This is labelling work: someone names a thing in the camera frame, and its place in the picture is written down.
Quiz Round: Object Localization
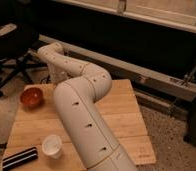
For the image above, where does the orange bowl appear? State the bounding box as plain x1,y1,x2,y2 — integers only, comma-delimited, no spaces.
20,87,43,108

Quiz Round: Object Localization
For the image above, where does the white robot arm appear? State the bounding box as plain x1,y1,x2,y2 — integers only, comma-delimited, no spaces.
38,42,137,171

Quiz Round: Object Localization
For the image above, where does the long metal rail beam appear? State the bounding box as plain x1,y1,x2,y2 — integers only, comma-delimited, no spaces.
32,35,196,101

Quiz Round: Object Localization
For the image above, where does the black office chair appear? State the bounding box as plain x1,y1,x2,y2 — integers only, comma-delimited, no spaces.
0,0,46,98

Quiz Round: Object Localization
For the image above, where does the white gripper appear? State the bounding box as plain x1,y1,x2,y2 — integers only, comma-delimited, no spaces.
49,64,68,84

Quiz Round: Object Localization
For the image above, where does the white paper cup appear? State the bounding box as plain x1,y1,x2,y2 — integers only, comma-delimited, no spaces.
41,134,62,159

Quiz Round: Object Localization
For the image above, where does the black white striped box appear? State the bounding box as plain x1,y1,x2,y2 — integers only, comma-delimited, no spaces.
2,147,38,171

